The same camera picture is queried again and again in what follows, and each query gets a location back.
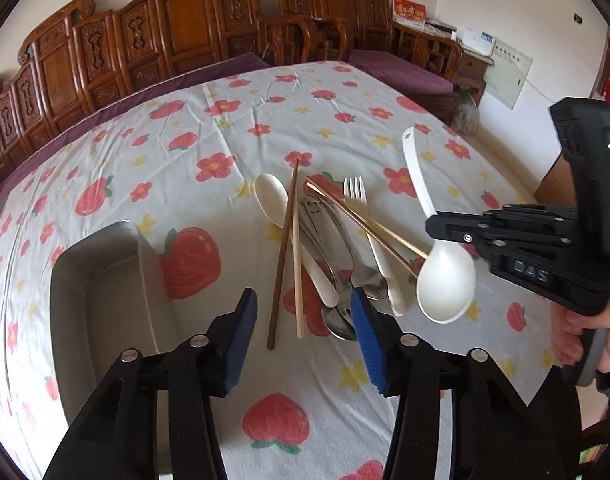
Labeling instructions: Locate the smiley handle metal spoon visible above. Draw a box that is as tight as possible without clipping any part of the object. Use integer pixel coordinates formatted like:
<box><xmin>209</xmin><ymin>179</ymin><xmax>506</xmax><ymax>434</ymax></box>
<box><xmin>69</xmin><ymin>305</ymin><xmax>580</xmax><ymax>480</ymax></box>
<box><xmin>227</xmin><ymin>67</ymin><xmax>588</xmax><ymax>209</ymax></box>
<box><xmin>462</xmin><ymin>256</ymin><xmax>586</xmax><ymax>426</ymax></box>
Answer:
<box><xmin>301</xmin><ymin>195</ymin><xmax>357</xmax><ymax>341</ymax></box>

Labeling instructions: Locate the large white serving ladle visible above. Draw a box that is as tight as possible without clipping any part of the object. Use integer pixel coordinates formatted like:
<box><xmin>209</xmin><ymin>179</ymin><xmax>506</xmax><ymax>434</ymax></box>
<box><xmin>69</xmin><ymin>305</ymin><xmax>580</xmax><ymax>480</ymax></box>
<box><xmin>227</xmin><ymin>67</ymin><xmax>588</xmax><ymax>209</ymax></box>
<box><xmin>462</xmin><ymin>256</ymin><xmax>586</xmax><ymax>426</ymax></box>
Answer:
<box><xmin>401</xmin><ymin>127</ymin><xmax>476</xmax><ymax>324</ymax></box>

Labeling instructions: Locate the dark brown wooden chopstick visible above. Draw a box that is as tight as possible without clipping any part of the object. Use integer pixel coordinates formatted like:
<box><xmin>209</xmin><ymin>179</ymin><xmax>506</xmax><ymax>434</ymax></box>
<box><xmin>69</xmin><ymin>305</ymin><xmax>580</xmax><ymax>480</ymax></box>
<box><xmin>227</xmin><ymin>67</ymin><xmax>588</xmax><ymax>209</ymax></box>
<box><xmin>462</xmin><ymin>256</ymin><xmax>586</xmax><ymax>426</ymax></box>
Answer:
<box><xmin>266</xmin><ymin>162</ymin><xmax>299</xmax><ymax>350</ymax></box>

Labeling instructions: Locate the light wooden chopstick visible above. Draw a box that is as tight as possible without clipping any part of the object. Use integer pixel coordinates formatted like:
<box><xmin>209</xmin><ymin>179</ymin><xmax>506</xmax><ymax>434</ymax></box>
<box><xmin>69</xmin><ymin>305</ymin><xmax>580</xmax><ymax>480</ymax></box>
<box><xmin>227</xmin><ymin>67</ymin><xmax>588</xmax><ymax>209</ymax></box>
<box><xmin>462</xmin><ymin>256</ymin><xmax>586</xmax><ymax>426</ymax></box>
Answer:
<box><xmin>291</xmin><ymin>194</ymin><xmax>306</xmax><ymax>339</ymax></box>

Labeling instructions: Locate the plain stainless steel spoon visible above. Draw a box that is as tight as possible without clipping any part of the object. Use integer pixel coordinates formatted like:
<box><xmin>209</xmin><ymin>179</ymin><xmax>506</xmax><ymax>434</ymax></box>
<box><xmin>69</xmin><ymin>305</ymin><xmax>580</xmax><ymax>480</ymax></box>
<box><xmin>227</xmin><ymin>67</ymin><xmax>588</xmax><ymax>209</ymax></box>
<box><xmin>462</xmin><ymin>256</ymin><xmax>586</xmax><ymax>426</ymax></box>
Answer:
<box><xmin>321</xmin><ymin>198</ymin><xmax>389</xmax><ymax>300</ymax></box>

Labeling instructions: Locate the person's right hand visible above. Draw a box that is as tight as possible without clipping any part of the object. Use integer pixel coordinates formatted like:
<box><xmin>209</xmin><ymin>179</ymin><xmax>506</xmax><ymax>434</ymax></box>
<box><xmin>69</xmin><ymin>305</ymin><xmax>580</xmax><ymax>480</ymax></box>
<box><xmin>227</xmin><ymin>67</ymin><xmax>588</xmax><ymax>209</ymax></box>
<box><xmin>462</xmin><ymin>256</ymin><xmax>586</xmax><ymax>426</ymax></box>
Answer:
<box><xmin>551</xmin><ymin>299</ymin><xmax>610</xmax><ymax>375</ymax></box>

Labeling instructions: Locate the grey plastic bag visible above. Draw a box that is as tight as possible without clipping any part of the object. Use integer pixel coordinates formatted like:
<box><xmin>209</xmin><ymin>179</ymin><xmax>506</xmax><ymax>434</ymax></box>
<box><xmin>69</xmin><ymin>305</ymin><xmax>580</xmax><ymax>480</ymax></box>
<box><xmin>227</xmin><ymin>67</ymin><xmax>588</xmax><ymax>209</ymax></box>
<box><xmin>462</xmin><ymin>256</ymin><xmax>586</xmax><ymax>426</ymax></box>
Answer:
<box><xmin>451</xmin><ymin>87</ymin><xmax>480</xmax><ymax>136</ymax></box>

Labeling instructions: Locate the white plastic fork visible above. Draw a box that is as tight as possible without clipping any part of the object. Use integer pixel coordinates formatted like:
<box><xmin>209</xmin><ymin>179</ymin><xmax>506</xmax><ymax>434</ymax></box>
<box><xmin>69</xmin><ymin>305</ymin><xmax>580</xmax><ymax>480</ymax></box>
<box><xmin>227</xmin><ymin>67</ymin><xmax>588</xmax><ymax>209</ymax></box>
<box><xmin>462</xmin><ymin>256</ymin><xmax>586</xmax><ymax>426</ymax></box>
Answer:
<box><xmin>343</xmin><ymin>177</ymin><xmax>408</xmax><ymax>318</ymax></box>

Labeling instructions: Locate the grey metal tray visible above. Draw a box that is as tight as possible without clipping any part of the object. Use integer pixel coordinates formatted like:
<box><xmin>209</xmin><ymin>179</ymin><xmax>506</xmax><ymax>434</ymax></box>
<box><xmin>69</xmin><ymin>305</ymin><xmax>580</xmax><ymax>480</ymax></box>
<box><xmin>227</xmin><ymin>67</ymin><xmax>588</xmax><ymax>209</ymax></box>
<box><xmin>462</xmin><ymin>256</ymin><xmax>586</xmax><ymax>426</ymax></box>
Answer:
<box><xmin>49</xmin><ymin>221</ymin><xmax>181</xmax><ymax>422</ymax></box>

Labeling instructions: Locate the white electrical panel box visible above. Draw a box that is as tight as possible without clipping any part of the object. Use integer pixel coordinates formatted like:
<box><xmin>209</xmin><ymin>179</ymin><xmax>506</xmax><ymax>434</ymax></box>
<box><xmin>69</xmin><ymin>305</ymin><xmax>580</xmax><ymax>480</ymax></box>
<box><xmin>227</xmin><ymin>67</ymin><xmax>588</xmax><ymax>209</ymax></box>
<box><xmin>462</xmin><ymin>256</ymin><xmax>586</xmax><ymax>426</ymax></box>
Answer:
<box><xmin>485</xmin><ymin>39</ymin><xmax>533</xmax><ymax>110</ymax></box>

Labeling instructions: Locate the cream plastic spoon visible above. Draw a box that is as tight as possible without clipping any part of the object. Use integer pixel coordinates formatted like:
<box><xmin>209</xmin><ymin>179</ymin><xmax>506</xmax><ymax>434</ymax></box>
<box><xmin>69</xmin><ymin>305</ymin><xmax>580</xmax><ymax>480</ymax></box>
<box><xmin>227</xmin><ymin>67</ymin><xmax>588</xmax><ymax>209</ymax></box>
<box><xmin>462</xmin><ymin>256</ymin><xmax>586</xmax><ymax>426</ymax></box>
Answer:
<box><xmin>254</xmin><ymin>173</ymin><xmax>341</xmax><ymax>309</ymax></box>

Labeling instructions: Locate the floral strawberry tablecloth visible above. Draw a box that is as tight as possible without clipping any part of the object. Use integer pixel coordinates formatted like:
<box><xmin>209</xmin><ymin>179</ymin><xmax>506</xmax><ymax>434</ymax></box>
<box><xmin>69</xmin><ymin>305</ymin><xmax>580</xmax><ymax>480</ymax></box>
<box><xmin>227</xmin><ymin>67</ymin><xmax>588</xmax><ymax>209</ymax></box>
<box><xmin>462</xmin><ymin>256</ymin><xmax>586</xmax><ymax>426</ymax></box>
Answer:
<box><xmin>0</xmin><ymin>60</ymin><xmax>566</xmax><ymax>480</ymax></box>

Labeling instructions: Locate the purple sofa cushion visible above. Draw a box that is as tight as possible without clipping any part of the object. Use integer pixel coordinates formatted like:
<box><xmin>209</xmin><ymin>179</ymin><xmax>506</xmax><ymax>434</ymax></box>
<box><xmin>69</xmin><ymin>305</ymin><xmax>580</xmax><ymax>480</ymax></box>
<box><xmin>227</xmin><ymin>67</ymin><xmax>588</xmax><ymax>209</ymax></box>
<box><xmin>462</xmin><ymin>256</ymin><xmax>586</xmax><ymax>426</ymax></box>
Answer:
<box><xmin>348</xmin><ymin>50</ymin><xmax>454</xmax><ymax>96</ymax></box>

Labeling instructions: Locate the red gift box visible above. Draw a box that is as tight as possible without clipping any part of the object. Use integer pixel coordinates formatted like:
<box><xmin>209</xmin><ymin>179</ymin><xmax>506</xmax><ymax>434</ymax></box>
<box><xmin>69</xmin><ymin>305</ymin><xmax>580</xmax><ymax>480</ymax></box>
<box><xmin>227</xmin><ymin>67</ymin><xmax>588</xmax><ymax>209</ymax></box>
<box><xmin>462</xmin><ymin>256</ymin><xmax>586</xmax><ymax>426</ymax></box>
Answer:
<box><xmin>392</xmin><ymin>0</ymin><xmax>427</xmax><ymax>30</ymax></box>

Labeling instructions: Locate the carved wooden side sofa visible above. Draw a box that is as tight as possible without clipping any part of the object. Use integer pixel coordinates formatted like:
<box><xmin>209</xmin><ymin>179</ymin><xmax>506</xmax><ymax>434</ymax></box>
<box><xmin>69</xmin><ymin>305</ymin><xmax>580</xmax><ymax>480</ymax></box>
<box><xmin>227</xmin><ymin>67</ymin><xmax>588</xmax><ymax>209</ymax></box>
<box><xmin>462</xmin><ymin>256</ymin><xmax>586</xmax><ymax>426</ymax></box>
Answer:
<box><xmin>278</xmin><ymin>0</ymin><xmax>484</xmax><ymax>127</ymax></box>

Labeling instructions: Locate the carved wooden sofa bench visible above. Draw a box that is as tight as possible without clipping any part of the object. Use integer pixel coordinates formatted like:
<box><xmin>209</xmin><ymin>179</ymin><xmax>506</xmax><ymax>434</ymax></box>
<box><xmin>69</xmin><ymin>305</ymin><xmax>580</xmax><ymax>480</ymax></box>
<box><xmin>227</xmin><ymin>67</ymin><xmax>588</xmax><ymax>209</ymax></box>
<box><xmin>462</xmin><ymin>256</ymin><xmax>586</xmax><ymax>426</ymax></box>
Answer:
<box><xmin>0</xmin><ymin>0</ymin><xmax>356</xmax><ymax>181</ymax></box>

